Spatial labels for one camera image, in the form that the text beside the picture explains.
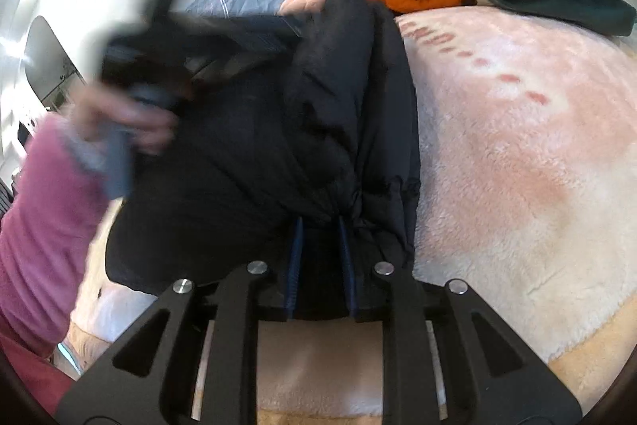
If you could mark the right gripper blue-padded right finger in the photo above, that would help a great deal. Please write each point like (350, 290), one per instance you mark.
(447, 355)

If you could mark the cream pink plush blanket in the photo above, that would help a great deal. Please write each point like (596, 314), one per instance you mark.
(528, 141)

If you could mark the black puffer jacket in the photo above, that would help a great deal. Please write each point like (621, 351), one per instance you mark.
(307, 160)

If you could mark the person's left hand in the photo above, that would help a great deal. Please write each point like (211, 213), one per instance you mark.
(95, 105)

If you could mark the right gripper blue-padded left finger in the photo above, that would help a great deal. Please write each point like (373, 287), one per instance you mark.
(191, 356)

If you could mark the person's left forearm pink sleeve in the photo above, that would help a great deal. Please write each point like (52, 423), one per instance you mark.
(44, 242)

